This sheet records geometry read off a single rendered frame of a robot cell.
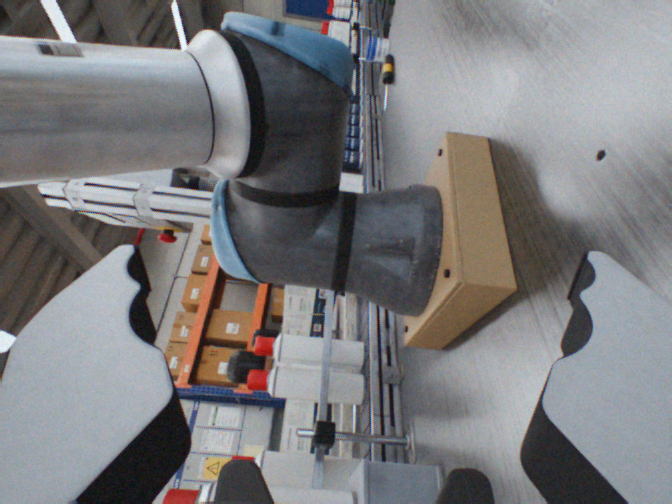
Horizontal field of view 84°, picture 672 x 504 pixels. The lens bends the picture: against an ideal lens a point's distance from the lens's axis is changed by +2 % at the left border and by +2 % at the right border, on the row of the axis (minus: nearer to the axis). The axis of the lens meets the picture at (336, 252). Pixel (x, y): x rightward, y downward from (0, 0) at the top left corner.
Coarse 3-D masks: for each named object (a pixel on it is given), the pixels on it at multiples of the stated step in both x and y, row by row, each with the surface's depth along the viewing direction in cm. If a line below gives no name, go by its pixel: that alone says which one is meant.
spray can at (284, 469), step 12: (240, 456) 56; (252, 456) 57; (264, 456) 56; (276, 456) 56; (288, 456) 56; (300, 456) 57; (312, 456) 57; (324, 456) 58; (264, 468) 54; (276, 468) 55; (288, 468) 55; (300, 468) 55; (312, 468) 55; (324, 468) 55; (336, 468) 56; (348, 468) 56; (276, 480) 54; (288, 480) 54; (300, 480) 54; (312, 480) 54; (324, 480) 55; (336, 480) 55; (348, 480) 55
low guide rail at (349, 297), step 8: (352, 296) 84; (352, 304) 82; (352, 312) 81; (344, 320) 80; (352, 320) 79; (344, 328) 78; (352, 328) 78; (344, 336) 77; (352, 336) 77; (344, 408) 67; (352, 408) 67; (344, 416) 66; (352, 416) 66; (344, 424) 65; (352, 424) 65; (344, 448) 63; (344, 456) 62
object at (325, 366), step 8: (328, 296) 73; (328, 304) 72; (328, 312) 71; (328, 320) 70; (328, 328) 69; (328, 336) 68; (328, 344) 67; (328, 352) 66; (328, 360) 65; (328, 368) 64; (328, 376) 63; (320, 384) 62; (328, 384) 62; (320, 392) 61; (320, 400) 60; (320, 408) 59; (320, 416) 58; (320, 456) 55; (320, 464) 54; (320, 472) 53; (320, 480) 52; (312, 488) 52; (320, 488) 52
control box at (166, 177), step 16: (112, 176) 71; (128, 176) 71; (144, 176) 71; (160, 176) 71; (176, 176) 74; (80, 208) 70; (128, 224) 83; (160, 224) 78; (176, 224) 78; (192, 224) 87
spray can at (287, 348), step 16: (288, 336) 69; (304, 336) 70; (256, 352) 68; (272, 352) 68; (288, 352) 67; (304, 352) 67; (320, 352) 68; (336, 352) 68; (352, 352) 68; (352, 368) 69
